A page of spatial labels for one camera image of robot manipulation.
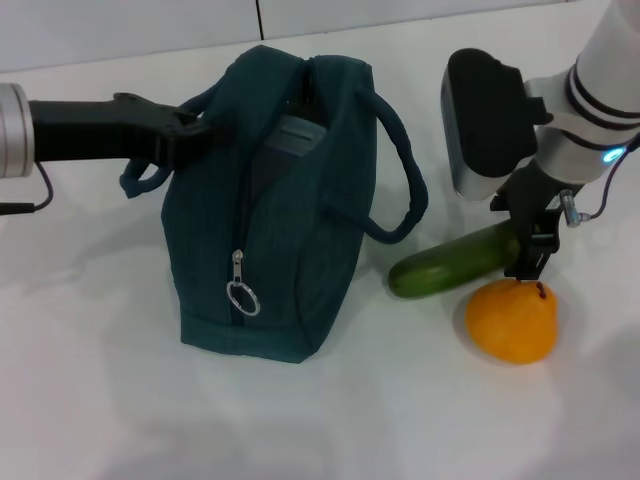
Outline silver zipper pull ring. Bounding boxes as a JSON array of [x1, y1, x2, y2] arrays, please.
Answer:
[[225, 249, 262, 317]]

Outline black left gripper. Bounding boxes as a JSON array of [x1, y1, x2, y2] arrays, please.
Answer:
[[27, 92, 215, 175]]

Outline right gripper cable with connector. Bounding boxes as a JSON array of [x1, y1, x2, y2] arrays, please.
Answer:
[[558, 134, 640, 227]]

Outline green cucumber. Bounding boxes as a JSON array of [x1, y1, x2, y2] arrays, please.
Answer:
[[388, 219, 525, 301]]

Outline clear lunch box blue rim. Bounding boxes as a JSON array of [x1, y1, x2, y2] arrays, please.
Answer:
[[249, 113, 329, 201]]

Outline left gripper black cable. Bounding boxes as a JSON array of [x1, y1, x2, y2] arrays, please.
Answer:
[[0, 162, 55, 216]]

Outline dark teal fabric bag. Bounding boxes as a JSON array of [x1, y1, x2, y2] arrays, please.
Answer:
[[118, 44, 430, 362]]

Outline orange pear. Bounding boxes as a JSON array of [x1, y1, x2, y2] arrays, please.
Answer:
[[464, 279, 559, 365]]

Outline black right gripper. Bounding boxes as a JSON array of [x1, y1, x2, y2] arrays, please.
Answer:
[[488, 158, 567, 284]]

